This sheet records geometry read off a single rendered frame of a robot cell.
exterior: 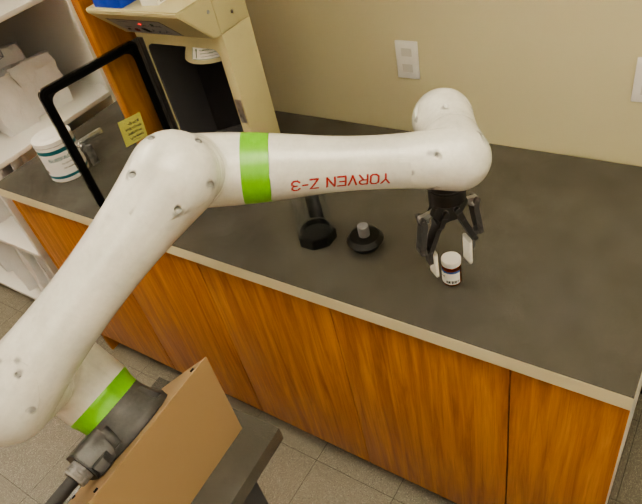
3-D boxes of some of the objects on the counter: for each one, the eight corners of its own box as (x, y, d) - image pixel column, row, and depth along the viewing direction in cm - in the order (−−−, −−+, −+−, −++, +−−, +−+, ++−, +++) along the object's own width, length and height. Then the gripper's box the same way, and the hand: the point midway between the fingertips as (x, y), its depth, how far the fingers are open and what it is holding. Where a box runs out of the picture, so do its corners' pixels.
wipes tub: (73, 158, 214) (53, 121, 204) (96, 164, 207) (77, 126, 197) (44, 179, 207) (22, 141, 197) (68, 186, 200) (46, 148, 190)
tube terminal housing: (237, 130, 206) (154, -127, 156) (315, 144, 190) (251, -138, 140) (190, 171, 192) (82, -97, 142) (269, 190, 176) (180, -105, 125)
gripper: (482, 156, 123) (483, 240, 138) (391, 190, 120) (402, 273, 135) (502, 174, 117) (501, 260, 132) (407, 210, 114) (417, 294, 129)
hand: (451, 257), depth 132 cm, fingers open, 7 cm apart
